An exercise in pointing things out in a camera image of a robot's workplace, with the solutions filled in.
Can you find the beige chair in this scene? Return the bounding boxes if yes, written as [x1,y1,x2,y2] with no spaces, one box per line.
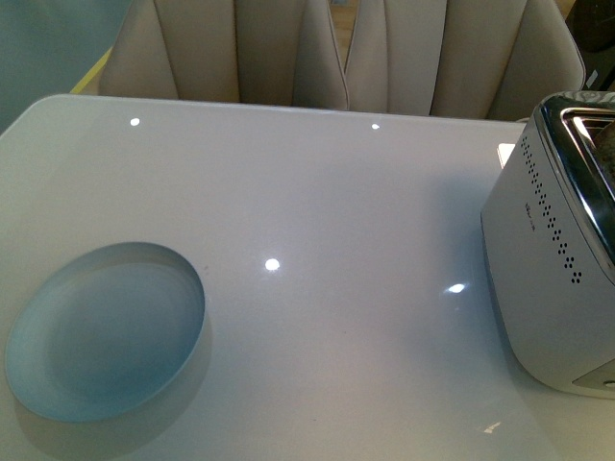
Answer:
[99,0,349,110]
[345,1,585,121]

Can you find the beige chair left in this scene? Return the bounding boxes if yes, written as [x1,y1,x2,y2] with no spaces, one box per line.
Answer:
[99,0,349,110]

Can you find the chrome white toaster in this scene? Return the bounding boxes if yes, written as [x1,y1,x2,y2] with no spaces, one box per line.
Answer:
[480,91,614,399]

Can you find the beige chair right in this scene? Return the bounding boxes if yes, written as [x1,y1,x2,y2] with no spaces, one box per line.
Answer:
[345,1,585,121]

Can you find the light blue round plate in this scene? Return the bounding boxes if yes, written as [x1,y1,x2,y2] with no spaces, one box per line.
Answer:
[6,242,206,423]

